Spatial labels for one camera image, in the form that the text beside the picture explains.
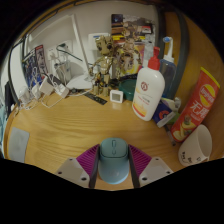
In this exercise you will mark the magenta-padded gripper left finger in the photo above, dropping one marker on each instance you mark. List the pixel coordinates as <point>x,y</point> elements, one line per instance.
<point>78,166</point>

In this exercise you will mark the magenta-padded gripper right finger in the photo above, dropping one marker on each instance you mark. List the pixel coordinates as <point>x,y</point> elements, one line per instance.
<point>148,166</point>

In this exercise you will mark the light blue computer mouse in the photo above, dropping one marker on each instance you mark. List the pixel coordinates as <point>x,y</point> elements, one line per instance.
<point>113,160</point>

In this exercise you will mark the grey mouse pad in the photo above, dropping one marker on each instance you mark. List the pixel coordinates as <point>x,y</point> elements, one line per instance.
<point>18,145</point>

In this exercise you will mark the white mug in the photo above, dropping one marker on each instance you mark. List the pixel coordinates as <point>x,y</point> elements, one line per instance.
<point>196,146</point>

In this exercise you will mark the small blue box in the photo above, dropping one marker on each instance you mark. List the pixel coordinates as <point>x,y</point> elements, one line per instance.
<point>163,115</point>

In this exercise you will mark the black flat strip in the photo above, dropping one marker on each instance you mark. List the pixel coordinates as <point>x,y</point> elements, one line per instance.
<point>95,98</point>

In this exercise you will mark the white lotion bottle red pump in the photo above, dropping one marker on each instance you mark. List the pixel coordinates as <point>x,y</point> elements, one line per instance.
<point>148,93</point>

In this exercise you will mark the small white desk clock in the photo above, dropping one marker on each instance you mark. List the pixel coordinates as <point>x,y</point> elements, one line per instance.
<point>116,96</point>

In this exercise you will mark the red yellow chips canister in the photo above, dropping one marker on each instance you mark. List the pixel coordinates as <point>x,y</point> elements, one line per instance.
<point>196,106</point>

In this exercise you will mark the white charger block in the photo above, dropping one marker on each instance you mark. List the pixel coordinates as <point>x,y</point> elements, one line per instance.
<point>61,90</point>
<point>46,86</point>

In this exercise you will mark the dark green round container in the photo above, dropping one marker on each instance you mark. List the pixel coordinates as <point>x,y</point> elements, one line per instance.
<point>128,88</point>

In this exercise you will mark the white desk lamp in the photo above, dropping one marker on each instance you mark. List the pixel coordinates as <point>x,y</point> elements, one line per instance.
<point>80,82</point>

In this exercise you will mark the clear plastic bag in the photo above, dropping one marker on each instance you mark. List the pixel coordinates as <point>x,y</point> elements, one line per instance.
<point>25,95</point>

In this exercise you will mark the blue spray bottle white nozzle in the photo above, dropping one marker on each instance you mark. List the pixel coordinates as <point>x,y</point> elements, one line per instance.
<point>168,71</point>

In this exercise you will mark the black bag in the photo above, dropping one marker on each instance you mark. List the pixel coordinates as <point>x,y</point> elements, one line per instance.
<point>8,96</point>

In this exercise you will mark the robot model kit box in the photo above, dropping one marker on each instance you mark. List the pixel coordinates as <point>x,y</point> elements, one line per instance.
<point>33,66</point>

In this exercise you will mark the colourful printed poster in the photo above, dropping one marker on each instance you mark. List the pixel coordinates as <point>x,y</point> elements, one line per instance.
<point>133,26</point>

